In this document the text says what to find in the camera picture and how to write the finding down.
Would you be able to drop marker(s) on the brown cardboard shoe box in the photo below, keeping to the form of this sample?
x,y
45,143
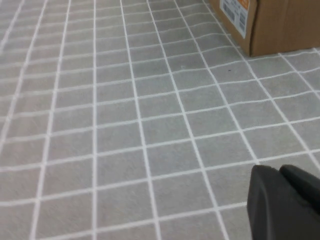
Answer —
x,y
280,25

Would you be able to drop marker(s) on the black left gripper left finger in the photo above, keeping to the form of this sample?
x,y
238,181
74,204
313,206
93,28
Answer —
x,y
280,215

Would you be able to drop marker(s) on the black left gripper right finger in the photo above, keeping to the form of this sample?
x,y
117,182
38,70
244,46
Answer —
x,y
302,180

